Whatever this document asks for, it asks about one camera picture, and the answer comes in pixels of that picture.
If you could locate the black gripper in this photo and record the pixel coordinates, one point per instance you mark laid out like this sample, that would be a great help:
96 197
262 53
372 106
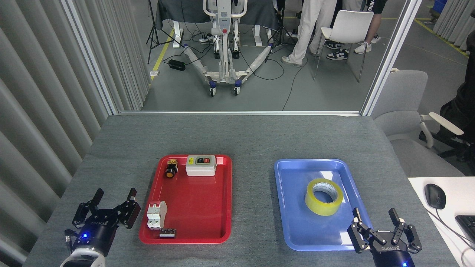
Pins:
94 235
391 257

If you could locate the yellow tape roll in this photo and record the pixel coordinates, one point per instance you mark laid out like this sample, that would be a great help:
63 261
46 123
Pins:
323 208

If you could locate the white red circuit breaker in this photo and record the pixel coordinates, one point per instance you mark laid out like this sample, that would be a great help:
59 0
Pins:
156 215

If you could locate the small black terminal block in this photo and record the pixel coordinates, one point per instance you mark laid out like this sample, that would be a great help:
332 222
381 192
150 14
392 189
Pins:
167 233

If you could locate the black computer mouse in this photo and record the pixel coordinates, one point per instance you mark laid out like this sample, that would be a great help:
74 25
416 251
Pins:
435 195

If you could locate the black yellow push button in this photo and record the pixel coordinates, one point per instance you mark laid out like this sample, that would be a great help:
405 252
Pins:
171 171

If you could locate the black keyboard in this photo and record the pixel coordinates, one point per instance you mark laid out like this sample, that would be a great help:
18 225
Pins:
468 227

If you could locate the white desk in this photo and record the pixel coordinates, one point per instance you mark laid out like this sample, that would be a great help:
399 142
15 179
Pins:
458 193

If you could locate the red plastic tray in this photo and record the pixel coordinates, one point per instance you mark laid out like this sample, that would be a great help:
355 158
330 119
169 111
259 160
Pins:
196 207

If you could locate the blue plastic tray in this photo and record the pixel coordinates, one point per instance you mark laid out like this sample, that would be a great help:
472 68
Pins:
297 207

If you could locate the black office chair base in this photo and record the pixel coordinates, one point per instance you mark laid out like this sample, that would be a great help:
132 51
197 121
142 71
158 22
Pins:
445 140

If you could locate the grey pleated curtain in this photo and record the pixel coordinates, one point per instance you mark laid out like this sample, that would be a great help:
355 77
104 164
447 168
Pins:
454 20
37 92

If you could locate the grey office chair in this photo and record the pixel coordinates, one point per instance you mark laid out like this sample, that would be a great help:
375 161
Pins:
404 92

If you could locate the seated person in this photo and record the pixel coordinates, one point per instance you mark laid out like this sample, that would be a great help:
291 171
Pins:
464 107

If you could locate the black power adapter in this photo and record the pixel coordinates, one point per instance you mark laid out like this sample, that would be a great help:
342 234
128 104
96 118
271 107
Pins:
176 65

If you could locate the black tripod stand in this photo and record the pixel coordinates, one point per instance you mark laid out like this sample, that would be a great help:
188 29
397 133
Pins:
279 33
152 22

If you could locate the white power strip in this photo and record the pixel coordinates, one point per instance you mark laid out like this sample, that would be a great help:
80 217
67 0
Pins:
206 38

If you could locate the white wheeled stand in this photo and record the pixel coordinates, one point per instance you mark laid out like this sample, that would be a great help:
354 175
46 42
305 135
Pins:
224 37

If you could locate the white plastic chair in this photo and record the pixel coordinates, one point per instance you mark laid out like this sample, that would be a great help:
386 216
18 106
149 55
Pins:
349 26

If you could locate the dark cloth covered table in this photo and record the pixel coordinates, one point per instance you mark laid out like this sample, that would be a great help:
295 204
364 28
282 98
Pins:
185 11

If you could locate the standing person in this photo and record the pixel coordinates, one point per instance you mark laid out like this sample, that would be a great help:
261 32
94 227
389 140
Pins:
308 29

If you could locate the person behind white chair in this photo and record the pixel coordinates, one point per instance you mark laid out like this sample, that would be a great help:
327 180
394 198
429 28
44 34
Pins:
376 5

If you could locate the blue bin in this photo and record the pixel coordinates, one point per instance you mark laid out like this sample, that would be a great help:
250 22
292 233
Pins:
440 5

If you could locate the white push button switch box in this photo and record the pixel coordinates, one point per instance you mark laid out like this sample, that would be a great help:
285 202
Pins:
200 168

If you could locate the silver frame post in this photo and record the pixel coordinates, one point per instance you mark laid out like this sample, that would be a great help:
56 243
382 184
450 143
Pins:
91 59
391 55

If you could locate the silver frame rail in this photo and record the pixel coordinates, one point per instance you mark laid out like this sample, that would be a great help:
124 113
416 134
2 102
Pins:
237 112

